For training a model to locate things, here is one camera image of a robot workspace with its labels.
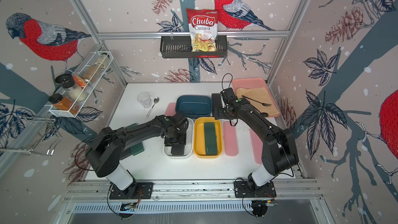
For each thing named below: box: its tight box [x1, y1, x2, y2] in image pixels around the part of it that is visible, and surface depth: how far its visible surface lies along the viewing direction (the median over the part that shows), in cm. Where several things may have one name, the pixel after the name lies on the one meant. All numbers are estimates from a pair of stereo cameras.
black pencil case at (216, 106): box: [211, 93, 223, 120], surface depth 103 cm
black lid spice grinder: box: [54, 73, 88, 103], surface depth 67 cm
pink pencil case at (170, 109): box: [164, 102, 177, 117], surface depth 108 cm
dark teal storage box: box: [175, 94, 212, 119], surface depth 109 cm
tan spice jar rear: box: [82, 52, 110, 83], surface depth 81 cm
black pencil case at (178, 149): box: [171, 143, 186, 156], surface depth 83 cm
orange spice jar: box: [48, 93, 80, 115], surface depth 63 cm
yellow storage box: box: [193, 117, 223, 159], surface depth 92 cm
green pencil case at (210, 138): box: [204, 122, 218, 156], surface depth 91 cm
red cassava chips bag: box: [186, 8, 220, 52], surface depth 85 cm
